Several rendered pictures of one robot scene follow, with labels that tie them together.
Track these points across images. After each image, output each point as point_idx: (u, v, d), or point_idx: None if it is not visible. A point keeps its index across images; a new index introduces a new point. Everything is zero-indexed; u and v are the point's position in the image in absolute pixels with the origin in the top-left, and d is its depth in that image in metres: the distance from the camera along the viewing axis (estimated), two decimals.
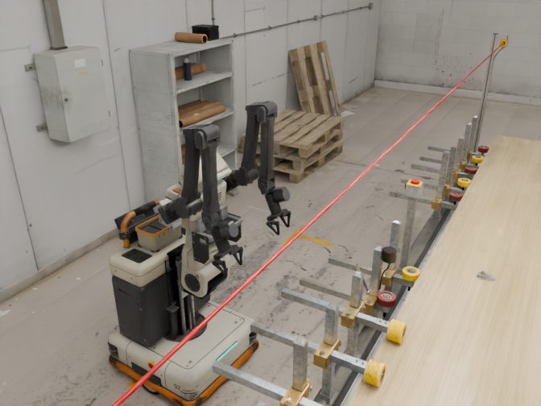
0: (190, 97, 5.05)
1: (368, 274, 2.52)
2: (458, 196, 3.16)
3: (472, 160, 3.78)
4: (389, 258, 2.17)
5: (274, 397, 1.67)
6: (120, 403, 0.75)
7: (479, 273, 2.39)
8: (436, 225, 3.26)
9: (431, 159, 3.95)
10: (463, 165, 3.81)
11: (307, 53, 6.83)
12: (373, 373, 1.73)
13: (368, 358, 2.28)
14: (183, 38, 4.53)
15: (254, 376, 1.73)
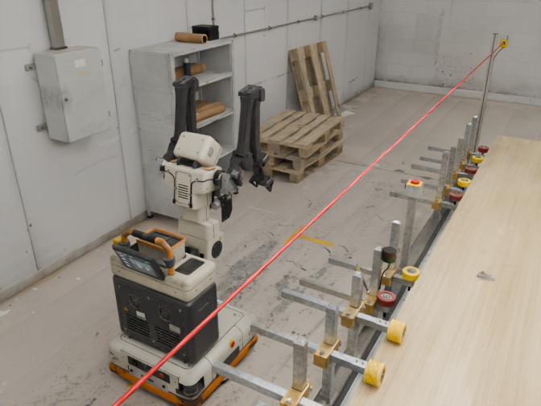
0: None
1: (368, 274, 2.52)
2: (458, 196, 3.16)
3: (472, 160, 3.78)
4: (389, 258, 2.17)
5: (274, 397, 1.67)
6: (120, 403, 0.75)
7: (479, 273, 2.39)
8: (436, 225, 3.26)
9: (431, 159, 3.95)
10: (463, 165, 3.81)
11: (307, 53, 6.83)
12: (373, 373, 1.73)
13: (368, 358, 2.28)
14: (183, 38, 4.53)
15: (254, 376, 1.73)
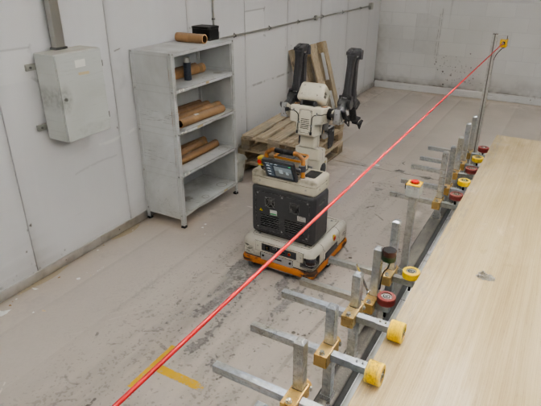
0: (190, 97, 5.05)
1: (368, 274, 2.52)
2: (458, 196, 3.16)
3: (472, 160, 3.78)
4: (389, 258, 2.17)
5: (274, 397, 1.67)
6: (120, 403, 0.75)
7: (479, 273, 2.39)
8: (436, 225, 3.26)
9: (431, 159, 3.95)
10: (463, 165, 3.81)
11: (307, 53, 6.83)
12: (373, 373, 1.73)
13: (368, 358, 2.28)
14: (183, 38, 4.53)
15: (254, 376, 1.73)
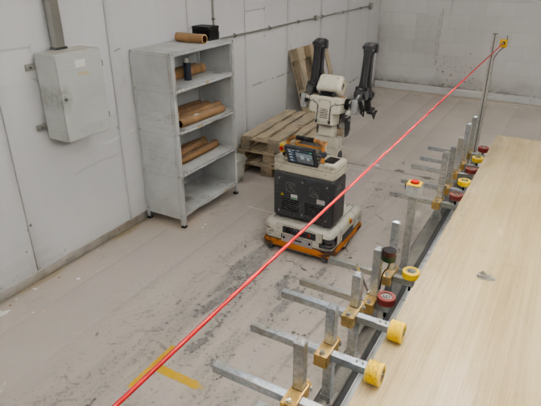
0: (190, 97, 5.05)
1: (368, 274, 2.52)
2: (458, 196, 3.16)
3: (472, 160, 3.78)
4: (389, 258, 2.17)
5: (274, 397, 1.67)
6: (120, 403, 0.75)
7: (479, 273, 2.39)
8: (436, 225, 3.26)
9: (431, 159, 3.95)
10: (463, 165, 3.81)
11: (307, 53, 6.83)
12: (373, 373, 1.73)
13: (368, 358, 2.28)
14: (183, 38, 4.53)
15: (254, 376, 1.73)
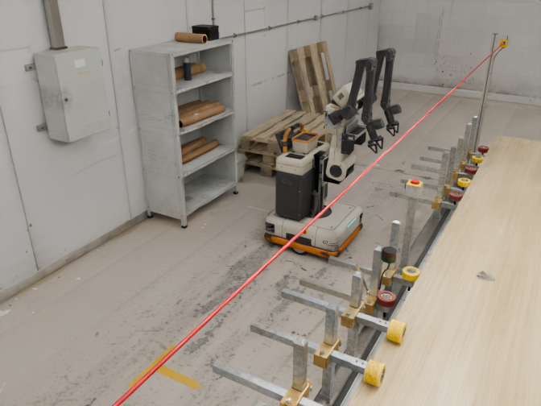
0: (190, 97, 5.05)
1: (368, 274, 2.52)
2: (458, 196, 3.16)
3: (472, 160, 3.78)
4: (389, 258, 2.17)
5: (274, 397, 1.67)
6: (120, 403, 0.75)
7: (479, 273, 2.39)
8: (436, 225, 3.26)
9: (431, 159, 3.95)
10: (463, 165, 3.81)
11: (307, 53, 6.83)
12: (373, 373, 1.73)
13: (368, 358, 2.28)
14: (183, 38, 4.53)
15: (254, 376, 1.73)
